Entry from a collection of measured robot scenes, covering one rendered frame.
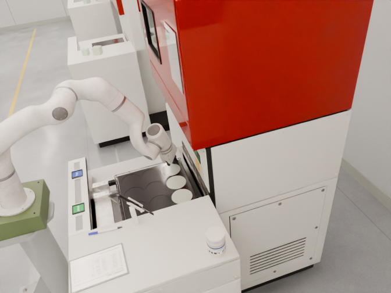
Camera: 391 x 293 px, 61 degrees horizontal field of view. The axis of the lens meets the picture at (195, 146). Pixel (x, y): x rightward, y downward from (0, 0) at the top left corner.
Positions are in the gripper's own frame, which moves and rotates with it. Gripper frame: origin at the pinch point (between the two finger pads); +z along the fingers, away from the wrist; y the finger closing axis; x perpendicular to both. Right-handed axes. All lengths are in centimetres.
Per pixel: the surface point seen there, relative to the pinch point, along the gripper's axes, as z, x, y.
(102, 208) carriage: -12.7, -20.8, 37.1
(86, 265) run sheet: -35, -2, 63
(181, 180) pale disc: -2.8, 9.2, 11.1
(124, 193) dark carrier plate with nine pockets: -9.9, -14.6, 26.3
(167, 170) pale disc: -0.5, -1.5, 6.2
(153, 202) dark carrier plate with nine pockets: -10.4, 2.4, 27.5
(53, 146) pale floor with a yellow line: 120, -206, -40
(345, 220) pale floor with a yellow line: 113, 96, -25
